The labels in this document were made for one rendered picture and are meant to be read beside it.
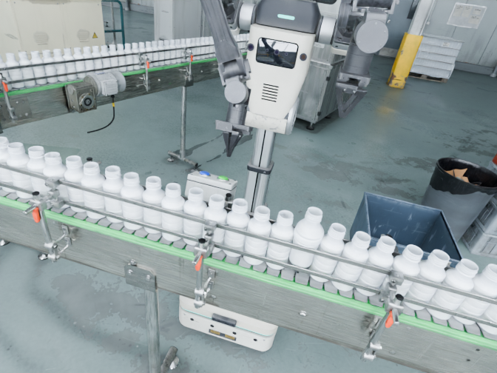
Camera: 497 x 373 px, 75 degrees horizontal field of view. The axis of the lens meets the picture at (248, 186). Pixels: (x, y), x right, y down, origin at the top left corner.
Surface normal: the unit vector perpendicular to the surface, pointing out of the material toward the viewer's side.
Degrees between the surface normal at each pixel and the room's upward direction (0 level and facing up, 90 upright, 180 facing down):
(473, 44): 90
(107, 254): 90
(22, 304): 0
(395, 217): 90
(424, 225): 90
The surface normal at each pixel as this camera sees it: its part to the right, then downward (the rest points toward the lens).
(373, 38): -0.21, 0.51
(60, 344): 0.13, -0.83
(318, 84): -0.54, 0.40
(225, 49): 0.04, 0.65
